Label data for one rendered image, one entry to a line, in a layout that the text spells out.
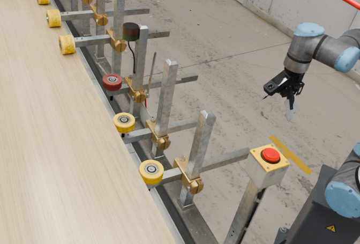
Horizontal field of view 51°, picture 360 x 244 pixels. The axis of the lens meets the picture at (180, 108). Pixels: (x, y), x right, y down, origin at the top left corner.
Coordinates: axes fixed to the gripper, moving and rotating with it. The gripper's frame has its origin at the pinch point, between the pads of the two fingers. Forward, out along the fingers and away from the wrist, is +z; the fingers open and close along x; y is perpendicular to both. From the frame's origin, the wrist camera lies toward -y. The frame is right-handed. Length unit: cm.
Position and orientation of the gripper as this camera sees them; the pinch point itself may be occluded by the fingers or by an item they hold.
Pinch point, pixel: (274, 110)
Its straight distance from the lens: 153.7
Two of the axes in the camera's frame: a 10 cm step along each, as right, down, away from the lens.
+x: -5.3, -5.9, 6.0
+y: 8.3, -2.5, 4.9
